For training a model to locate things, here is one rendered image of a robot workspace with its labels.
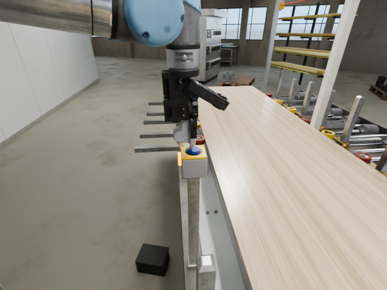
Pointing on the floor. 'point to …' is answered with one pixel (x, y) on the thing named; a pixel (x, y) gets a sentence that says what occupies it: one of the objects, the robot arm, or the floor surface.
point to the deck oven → (210, 44)
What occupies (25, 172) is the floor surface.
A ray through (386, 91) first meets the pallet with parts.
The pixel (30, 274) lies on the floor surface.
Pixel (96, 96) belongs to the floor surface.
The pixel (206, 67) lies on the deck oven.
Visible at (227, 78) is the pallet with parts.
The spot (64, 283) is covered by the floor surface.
